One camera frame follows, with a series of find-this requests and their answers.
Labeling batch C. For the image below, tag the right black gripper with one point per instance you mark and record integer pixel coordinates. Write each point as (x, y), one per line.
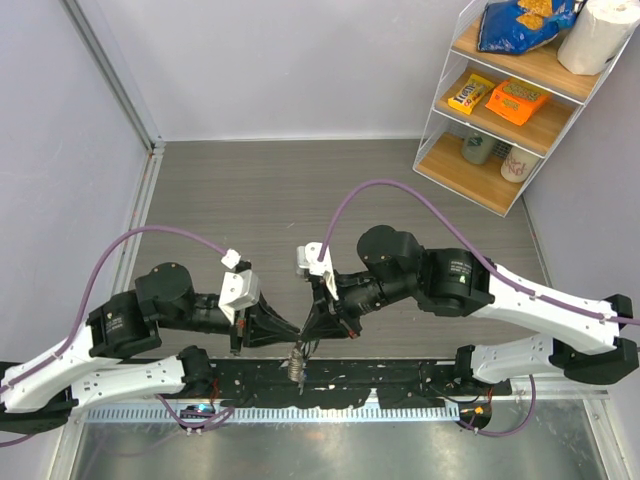
(326, 319)

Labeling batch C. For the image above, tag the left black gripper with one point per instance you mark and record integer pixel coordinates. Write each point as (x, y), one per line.
(261, 324)

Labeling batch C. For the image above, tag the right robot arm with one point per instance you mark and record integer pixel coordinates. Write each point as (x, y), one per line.
(576, 337)

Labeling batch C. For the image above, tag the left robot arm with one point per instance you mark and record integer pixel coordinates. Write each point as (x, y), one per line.
(95, 368)

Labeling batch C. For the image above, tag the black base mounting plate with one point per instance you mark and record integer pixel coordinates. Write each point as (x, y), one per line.
(343, 384)

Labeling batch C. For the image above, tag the green grey mug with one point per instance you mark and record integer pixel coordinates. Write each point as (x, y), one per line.
(477, 146)

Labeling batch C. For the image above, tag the white printed cup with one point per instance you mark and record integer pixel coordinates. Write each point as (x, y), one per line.
(518, 165)

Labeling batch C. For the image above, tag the yellow candy bag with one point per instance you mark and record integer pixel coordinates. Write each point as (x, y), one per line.
(470, 94)

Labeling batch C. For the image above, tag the orange candy bag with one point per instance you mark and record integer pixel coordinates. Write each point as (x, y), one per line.
(517, 101)

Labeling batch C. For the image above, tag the blue chips bag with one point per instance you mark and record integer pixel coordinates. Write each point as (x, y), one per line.
(517, 27)

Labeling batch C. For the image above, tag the white paper towel roll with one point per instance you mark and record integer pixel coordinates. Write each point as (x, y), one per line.
(600, 30)

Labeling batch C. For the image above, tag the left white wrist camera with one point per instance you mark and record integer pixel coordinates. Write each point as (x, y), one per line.
(239, 291)

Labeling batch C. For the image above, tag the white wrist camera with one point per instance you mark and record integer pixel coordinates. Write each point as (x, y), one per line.
(239, 291)
(314, 262)

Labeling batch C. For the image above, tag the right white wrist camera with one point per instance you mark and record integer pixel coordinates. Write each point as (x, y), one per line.
(314, 262)

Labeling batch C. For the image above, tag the slotted cable duct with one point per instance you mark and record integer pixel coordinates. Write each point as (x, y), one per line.
(369, 412)

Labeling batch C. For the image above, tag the white wire shelf rack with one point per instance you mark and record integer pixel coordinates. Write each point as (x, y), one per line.
(439, 156)

